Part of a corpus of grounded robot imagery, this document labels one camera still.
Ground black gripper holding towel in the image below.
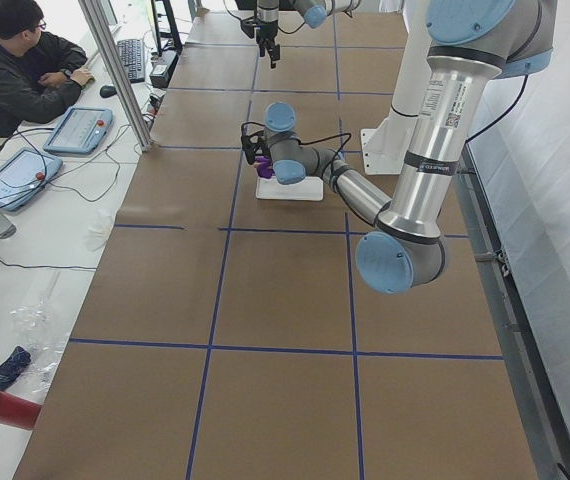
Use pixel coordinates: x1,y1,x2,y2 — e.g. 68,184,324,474
249,131,271,161

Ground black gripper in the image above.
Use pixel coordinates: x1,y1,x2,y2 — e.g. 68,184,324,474
256,19,280,68

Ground purple towel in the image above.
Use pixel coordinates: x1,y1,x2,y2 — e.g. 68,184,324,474
253,156,274,179

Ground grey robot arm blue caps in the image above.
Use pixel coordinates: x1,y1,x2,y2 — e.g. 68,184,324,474
241,1,557,294

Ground second grey robot arm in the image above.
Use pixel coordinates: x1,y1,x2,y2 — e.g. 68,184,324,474
241,0,361,47

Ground white towel rack base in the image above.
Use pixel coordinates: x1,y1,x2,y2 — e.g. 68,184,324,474
255,177,324,201

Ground black power adapter box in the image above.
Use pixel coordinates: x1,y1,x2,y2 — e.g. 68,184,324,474
149,50,179,89

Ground black keyboard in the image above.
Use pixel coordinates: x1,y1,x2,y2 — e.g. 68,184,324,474
116,39,146,83

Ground black computer mouse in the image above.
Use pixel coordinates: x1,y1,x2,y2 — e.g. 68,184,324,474
99,85,116,98

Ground white crumpled tissue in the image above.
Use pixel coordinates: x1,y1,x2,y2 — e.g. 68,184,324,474
84,210,115,252

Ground blue teach pendant tablet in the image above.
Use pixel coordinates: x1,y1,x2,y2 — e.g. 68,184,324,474
43,107,113,155

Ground seated person dark jacket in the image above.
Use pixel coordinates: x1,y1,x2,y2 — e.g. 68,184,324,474
0,1,94,138

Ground crumpled clear plastic wrap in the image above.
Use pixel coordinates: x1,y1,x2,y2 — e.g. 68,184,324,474
10,271,69,399

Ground red cylinder can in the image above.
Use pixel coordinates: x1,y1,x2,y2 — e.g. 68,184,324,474
0,391,41,430

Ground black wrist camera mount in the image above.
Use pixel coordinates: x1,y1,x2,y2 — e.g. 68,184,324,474
241,125,261,165

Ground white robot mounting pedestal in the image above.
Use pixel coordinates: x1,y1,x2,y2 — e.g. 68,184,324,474
359,0,434,176

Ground aluminium frame post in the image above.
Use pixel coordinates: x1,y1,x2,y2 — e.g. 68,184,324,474
78,0,152,152

